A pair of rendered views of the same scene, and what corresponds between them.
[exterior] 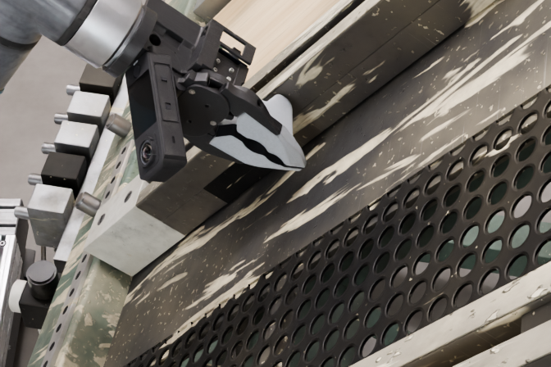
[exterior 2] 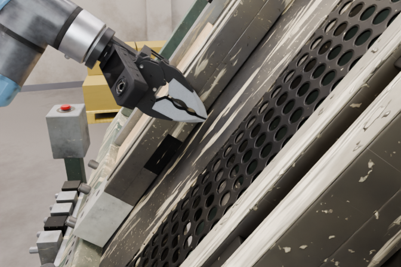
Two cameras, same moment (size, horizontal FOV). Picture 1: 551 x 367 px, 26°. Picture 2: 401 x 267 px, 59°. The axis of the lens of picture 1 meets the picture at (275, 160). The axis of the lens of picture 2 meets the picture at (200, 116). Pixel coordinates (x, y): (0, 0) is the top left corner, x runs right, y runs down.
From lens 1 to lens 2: 0.69 m
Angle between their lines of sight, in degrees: 29
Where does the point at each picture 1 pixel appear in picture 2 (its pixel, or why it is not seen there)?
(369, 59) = (233, 48)
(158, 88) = (123, 55)
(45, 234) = (47, 259)
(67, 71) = not seen: hidden behind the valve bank
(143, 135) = (117, 81)
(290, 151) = (200, 105)
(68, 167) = (58, 221)
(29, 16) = (37, 19)
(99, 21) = (82, 21)
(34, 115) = not seen: hidden behind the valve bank
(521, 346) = not seen: outside the picture
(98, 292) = (83, 257)
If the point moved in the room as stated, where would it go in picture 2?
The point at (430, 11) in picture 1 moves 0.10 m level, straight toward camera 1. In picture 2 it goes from (264, 6) to (283, 15)
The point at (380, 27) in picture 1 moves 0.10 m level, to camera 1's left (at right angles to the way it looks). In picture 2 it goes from (238, 24) to (180, 26)
